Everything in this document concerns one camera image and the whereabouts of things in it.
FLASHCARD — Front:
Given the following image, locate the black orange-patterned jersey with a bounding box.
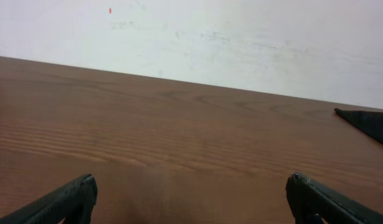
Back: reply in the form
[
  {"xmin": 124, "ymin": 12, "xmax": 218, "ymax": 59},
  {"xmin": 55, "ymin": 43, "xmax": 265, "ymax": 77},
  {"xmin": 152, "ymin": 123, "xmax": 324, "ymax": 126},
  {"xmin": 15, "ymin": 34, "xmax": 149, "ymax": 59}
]
[{"xmin": 334, "ymin": 108, "xmax": 383, "ymax": 145}]

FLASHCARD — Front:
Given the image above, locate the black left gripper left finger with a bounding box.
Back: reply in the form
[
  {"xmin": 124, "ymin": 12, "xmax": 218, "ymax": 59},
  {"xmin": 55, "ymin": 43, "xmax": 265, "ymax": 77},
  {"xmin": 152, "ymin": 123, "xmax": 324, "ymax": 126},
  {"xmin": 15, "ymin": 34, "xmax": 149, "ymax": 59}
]
[{"xmin": 0, "ymin": 174, "xmax": 98, "ymax": 224}]

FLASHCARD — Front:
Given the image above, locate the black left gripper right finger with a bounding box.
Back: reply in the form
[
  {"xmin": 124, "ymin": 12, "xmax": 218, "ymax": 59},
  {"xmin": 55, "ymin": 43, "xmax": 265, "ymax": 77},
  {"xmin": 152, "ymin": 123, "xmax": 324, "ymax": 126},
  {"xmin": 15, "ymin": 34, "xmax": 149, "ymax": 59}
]
[{"xmin": 286, "ymin": 172, "xmax": 383, "ymax": 224}]

